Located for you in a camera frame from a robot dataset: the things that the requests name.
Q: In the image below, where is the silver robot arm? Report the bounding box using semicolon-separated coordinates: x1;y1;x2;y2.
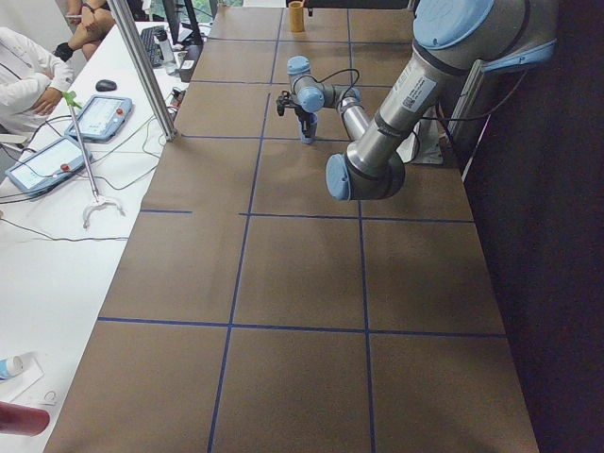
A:
277;1;559;200

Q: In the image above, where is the near teach pendant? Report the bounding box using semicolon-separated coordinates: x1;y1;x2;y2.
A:
5;137;85;197

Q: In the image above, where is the red cylinder bottle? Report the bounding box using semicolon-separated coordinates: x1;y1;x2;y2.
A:
0;402;50;436

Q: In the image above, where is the clear water bottle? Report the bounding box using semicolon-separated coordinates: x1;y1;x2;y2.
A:
155;30;178;76

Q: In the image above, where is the tan bamboo cup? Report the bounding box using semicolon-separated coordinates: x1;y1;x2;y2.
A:
288;1;305;33

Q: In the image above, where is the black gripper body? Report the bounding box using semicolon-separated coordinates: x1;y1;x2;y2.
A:
294;103;318;121

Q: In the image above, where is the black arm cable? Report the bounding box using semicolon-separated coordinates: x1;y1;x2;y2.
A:
315;68;525;152

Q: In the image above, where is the far teach pendant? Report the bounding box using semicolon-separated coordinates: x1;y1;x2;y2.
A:
75;94;133;143

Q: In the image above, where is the white mounting column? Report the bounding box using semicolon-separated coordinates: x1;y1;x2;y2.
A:
397;107;444;165

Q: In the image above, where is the reacher grabber tool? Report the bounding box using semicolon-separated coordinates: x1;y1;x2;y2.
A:
62;92;126;229

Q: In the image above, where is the white blue tube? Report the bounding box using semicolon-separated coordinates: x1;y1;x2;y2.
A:
0;356;25;381

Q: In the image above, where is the black computer mouse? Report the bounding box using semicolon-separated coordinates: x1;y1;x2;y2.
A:
95;79;117;92

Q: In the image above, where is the teach pendant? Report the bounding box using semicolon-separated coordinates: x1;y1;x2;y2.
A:
75;94;133;143
5;137;85;197

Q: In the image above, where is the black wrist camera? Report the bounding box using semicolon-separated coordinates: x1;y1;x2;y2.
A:
276;91;295;117

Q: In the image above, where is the aluminium frame post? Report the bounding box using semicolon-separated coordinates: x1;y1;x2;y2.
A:
108;0;177;143

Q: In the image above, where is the seated person in white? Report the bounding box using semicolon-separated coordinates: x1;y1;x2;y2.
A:
1;26;75;139

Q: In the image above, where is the black keyboard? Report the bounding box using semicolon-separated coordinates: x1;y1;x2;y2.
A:
140;25;165;68

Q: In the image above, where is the blue plastic cup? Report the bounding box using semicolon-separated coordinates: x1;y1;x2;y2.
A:
298;113;318;144

